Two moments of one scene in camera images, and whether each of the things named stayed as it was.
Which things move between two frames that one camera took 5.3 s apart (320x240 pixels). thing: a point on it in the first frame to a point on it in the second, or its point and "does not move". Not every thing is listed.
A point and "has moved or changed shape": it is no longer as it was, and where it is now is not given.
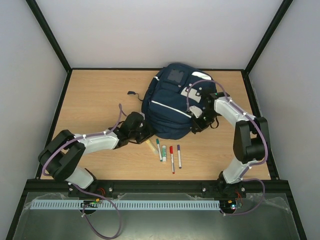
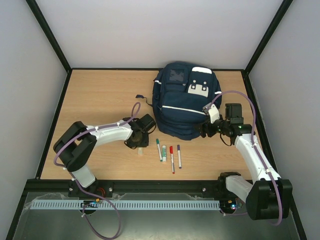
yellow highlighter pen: (149, 142) to (140, 151)
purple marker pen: (179, 156) does not move
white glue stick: (164, 153) does not move
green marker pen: (159, 150) does not move
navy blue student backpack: (170, 92) has moved or changed shape
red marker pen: (171, 151) does not move
